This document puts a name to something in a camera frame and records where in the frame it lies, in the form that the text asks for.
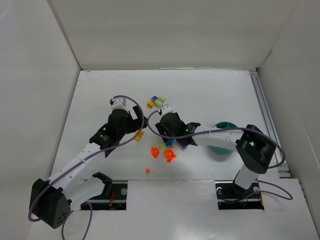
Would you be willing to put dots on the light green square lego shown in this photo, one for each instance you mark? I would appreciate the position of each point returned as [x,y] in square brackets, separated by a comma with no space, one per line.
[162,146]

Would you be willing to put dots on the yellow curved lego brick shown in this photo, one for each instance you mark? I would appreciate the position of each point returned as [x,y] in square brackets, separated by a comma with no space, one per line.
[139,136]

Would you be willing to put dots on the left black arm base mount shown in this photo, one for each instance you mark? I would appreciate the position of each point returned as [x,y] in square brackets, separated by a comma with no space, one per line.
[113,196]

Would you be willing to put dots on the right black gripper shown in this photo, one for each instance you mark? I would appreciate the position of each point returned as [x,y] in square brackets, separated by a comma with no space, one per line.
[164,131]

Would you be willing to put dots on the teal lego brick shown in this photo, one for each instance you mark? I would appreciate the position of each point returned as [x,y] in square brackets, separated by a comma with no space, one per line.
[169,143]

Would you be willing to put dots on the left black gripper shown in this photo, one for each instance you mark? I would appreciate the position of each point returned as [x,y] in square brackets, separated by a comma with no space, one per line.
[135,117]

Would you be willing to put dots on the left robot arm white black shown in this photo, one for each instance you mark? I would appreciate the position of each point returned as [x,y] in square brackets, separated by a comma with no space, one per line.
[54,199]

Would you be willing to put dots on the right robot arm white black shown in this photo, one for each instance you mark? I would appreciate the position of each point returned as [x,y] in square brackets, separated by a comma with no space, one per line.
[254,148]

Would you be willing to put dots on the light green rounded lego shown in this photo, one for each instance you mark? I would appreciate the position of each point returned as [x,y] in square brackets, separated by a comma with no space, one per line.
[158,103]

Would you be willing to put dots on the orange yellow cube lego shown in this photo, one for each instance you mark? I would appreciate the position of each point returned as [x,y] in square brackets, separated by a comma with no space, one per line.
[150,104]

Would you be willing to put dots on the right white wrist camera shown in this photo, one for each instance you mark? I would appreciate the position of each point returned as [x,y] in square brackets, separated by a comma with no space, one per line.
[165,109]

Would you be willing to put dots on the orange dish lego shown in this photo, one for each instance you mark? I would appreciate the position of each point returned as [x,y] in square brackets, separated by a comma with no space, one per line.
[155,152]
[169,155]

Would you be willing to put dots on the aluminium rail right side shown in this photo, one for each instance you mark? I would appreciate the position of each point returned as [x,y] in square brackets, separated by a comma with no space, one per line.
[283,170]

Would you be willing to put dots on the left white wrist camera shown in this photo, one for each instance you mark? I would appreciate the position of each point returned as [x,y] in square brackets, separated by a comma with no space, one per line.
[118,103]

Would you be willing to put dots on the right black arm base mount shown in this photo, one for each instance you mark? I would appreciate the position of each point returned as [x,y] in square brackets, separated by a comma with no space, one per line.
[232,197]

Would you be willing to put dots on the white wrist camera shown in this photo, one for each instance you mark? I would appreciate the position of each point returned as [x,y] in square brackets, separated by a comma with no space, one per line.
[165,109]
[118,103]

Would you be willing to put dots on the light green small lego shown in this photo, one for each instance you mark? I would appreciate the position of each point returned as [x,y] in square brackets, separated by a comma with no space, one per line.
[163,99]

